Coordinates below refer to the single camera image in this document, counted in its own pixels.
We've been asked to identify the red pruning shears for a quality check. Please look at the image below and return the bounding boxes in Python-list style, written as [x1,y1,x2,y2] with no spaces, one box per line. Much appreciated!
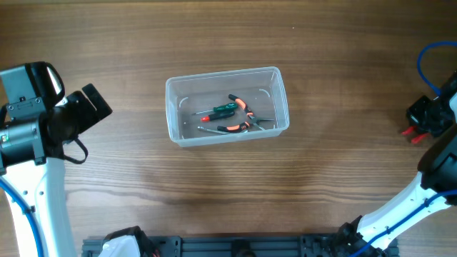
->
[401,126,430,144]

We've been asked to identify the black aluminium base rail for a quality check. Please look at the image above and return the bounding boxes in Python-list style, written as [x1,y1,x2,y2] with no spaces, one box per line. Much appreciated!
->
[81,226,399,257]

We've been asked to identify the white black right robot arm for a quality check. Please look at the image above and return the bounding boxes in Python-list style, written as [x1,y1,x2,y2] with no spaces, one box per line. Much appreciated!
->
[331,75,456,256]

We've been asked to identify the green handled screwdriver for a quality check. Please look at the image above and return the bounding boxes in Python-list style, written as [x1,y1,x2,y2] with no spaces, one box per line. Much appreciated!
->
[194,103,238,115]

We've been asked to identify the clear plastic container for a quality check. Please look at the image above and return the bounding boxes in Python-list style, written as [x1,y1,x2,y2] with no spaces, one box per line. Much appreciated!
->
[166,66,290,147]

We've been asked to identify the orange black needle-nose pliers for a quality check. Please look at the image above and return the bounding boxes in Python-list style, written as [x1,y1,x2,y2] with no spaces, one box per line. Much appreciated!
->
[216,94,275,133]

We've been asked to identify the red black screwdriver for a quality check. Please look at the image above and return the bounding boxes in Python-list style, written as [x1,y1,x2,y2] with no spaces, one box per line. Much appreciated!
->
[181,111,235,124]

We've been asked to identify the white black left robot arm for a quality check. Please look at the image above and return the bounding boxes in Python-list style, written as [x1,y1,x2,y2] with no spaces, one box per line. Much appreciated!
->
[1,61,112,256]

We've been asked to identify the silver socket wrench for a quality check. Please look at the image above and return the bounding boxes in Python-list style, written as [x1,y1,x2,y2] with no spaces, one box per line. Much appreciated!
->
[197,126,248,135]

